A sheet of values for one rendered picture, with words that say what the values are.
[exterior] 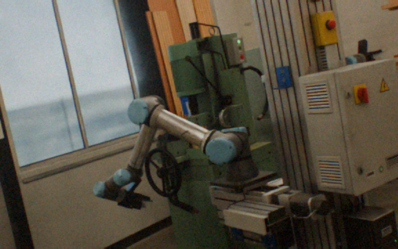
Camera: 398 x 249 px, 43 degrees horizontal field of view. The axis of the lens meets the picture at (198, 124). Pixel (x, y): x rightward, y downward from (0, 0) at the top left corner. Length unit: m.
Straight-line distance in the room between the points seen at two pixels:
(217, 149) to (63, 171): 2.03
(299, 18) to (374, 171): 0.66
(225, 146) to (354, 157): 0.52
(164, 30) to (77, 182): 1.57
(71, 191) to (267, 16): 2.34
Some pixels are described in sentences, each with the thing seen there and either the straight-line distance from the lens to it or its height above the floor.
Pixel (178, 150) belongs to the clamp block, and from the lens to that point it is 2.93.
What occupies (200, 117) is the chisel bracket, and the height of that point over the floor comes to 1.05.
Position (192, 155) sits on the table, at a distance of 2.94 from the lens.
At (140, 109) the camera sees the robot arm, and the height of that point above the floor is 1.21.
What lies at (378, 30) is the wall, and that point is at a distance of 4.96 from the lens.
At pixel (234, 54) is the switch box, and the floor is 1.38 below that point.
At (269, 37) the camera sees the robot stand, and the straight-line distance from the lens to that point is 2.23.
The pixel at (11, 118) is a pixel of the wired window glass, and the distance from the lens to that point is 3.88.
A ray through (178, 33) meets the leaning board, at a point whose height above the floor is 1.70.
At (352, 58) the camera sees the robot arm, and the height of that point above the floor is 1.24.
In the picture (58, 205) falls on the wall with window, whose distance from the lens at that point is 3.97.
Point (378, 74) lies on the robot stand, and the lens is 2.10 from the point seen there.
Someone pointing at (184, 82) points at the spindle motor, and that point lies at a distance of 2.99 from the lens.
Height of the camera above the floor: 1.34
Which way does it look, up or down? 6 degrees down
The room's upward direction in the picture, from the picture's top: 11 degrees counter-clockwise
